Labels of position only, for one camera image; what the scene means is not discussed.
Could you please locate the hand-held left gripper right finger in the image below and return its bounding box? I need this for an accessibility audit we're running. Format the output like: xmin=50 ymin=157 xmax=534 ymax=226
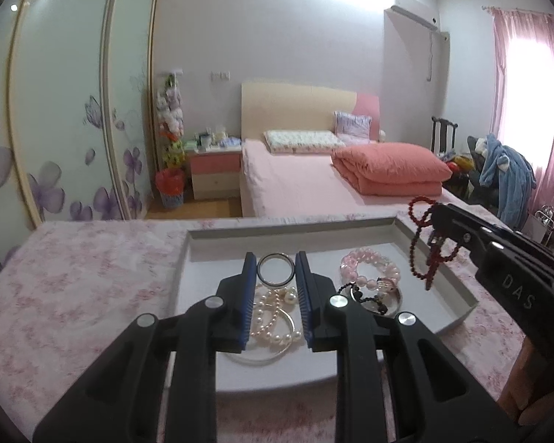
xmin=295 ymin=250 xmax=520 ymax=443

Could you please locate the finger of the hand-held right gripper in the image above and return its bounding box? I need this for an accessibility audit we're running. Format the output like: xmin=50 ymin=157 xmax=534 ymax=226
xmin=433 ymin=202 xmax=554 ymax=278
xmin=429 ymin=213 xmax=491 ymax=269

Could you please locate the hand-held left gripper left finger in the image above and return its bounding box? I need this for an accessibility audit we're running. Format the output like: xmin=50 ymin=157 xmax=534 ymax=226
xmin=32 ymin=251 xmax=258 ymax=443

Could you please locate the large white pearl bracelet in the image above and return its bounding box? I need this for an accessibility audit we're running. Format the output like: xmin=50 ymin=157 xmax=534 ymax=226
xmin=259 ymin=286 xmax=303 ymax=349

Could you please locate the dark red bead bracelet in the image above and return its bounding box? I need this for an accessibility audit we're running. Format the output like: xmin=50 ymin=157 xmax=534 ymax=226
xmin=407 ymin=197 xmax=462 ymax=291

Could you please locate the silver band bangle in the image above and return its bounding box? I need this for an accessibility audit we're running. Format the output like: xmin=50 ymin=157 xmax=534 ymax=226
xmin=257 ymin=252 xmax=296 ymax=287

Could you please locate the grey cardboard tray box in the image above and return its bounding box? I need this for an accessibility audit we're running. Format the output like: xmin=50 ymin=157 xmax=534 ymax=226
xmin=164 ymin=214 xmax=480 ymax=393

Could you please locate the black bead bracelet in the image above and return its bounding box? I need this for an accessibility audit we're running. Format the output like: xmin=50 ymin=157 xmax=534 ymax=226
xmin=337 ymin=281 xmax=389 ymax=317

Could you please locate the pink crystal bead bracelet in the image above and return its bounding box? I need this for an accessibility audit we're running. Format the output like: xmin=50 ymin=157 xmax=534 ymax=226
xmin=341 ymin=248 xmax=401 ymax=292

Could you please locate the person's right hand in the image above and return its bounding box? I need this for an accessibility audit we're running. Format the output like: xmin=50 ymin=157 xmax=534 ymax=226
xmin=497 ymin=336 xmax=554 ymax=443

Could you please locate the blue plush garment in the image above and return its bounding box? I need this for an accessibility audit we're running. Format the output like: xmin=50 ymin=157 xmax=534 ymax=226
xmin=478 ymin=134 xmax=536 ymax=231

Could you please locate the thin silver bangle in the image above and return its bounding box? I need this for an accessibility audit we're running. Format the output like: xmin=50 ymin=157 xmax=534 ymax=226
xmin=226 ymin=309 xmax=303 ymax=364

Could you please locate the white metal rack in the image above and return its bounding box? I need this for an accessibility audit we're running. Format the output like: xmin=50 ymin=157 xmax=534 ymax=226
xmin=529 ymin=205 xmax=554 ymax=241

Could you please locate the colourful plush toy pile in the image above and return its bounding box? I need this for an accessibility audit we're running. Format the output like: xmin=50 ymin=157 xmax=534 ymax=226
xmin=443 ymin=152 xmax=478 ymax=171

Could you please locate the dark wooden chair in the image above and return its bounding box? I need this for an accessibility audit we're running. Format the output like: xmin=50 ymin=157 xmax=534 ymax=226
xmin=431 ymin=117 xmax=458 ymax=153

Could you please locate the coral folded quilt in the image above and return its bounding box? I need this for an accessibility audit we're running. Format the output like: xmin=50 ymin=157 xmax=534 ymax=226
xmin=331 ymin=143 xmax=452 ymax=197

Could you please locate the bed with beige headboard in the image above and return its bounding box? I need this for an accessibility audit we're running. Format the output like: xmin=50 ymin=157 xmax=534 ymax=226
xmin=240 ymin=79 xmax=462 ymax=217

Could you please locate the pink and beige nightstand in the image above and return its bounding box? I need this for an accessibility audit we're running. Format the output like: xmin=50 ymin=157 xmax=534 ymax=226
xmin=185 ymin=145 xmax=243 ymax=201

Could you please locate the red waste basket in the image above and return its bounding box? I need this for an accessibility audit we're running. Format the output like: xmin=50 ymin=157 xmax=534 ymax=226
xmin=155 ymin=168 xmax=186 ymax=208

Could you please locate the pink curtain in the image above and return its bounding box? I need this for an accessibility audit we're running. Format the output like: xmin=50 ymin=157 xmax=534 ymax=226
xmin=482 ymin=6 xmax=554 ymax=195

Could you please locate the purple pillow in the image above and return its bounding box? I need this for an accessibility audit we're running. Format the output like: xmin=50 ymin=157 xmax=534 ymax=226
xmin=333 ymin=111 xmax=372 ymax=144

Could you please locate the floral print pillow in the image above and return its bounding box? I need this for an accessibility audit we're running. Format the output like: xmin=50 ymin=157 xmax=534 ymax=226
xmin=264 ymin=129 xmax=347 ymax=154

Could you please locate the pink floral tablecloth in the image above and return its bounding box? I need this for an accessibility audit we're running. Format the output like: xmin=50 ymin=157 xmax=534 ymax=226
xmin=0 ymin=203 xmax=554 ymax=443

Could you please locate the white air conditioner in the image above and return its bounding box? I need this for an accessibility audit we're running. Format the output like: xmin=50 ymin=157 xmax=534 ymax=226
xmin=388 ymin=0 xmax=441 ymax=31

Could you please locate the flower print sliding wardrobe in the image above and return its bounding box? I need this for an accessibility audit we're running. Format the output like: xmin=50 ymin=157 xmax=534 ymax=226
xmin=0 ymin=0 xmax=160 ymax=296

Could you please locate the wide silver cuff bracelet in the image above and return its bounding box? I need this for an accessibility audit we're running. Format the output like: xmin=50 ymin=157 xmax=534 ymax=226
xmin=351 ymin=284 xmax=404 ymax=317

